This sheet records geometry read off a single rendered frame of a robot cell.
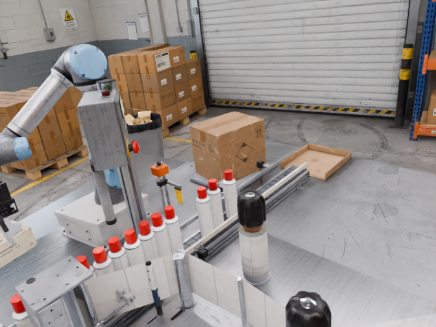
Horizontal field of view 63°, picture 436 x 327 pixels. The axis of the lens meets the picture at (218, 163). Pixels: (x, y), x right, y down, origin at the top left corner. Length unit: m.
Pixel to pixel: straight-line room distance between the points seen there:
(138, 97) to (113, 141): 4.19
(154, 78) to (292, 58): 2.02
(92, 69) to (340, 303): 1.07
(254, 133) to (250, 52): 4.01
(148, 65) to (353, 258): 4.02
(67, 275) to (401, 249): 1.08
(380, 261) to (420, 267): 0.12
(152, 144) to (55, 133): 1.39
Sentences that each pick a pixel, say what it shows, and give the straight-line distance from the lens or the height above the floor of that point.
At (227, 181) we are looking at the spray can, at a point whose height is 1.05.
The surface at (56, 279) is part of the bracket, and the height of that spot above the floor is 1.14.
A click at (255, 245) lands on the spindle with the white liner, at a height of 1.03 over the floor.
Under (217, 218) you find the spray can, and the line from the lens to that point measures 1.36.
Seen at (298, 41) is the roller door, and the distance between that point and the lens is 5.42.
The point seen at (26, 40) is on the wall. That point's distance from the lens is 7.20.
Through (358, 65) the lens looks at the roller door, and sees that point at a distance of 5.23.
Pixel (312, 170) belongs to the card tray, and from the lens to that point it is 1.90.
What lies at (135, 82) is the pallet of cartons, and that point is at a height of 0.78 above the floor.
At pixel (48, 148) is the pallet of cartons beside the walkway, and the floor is 0.29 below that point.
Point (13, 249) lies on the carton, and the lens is 1.42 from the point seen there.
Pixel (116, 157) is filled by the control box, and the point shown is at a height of 1.32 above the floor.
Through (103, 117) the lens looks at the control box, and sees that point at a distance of 0.99.
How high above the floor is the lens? 1.68
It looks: 25 degrees down
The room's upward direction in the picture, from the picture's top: 6 degrees counter-clockwise
